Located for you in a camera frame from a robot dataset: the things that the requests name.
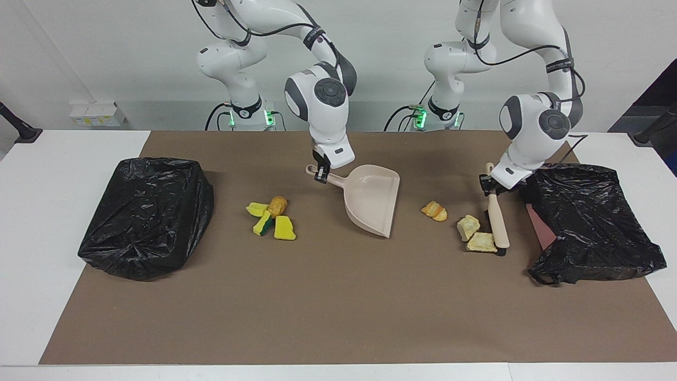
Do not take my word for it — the black base cable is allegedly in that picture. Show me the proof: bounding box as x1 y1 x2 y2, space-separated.
383 105 424 131
204 102 234 131

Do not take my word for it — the pink bin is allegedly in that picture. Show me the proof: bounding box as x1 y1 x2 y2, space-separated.
525 204 557 249

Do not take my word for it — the yellow green sponge piece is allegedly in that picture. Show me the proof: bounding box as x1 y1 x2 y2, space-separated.
253 210 275 237

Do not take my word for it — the pale bread piece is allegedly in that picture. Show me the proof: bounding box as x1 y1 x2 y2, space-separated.
466 232 498 253

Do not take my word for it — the pale bread chunk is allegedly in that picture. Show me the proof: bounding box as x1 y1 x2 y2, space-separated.
457 215 481 242

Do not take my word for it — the brown table mat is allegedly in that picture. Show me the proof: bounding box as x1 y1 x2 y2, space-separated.
39 131 677 365

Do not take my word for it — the beige plastic dustpan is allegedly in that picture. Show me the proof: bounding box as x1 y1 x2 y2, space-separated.
306 164 401 239

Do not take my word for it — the orange crust bread piece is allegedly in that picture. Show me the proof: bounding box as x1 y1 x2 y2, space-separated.
421 201 448 222

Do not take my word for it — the thick yellow sponge piece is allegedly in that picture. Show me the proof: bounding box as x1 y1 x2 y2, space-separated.
274 215 297 241

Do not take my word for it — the black stand with foot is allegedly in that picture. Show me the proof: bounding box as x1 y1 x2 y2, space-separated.
0 102 43 144

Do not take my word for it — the beige hand brush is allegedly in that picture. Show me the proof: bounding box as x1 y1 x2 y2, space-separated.
485 162 511 256

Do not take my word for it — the dark grey stand pole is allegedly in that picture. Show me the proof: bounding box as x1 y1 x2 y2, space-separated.
628 103 677 146

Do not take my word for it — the dark background panel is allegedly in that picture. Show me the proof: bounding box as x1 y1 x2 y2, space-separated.
608 57 677 176

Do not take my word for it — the black bag lined bin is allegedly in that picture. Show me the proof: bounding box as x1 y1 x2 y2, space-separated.
78 157 215 281

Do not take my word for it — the loose black trash bag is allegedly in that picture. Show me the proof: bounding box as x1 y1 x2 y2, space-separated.
518 163 667 285

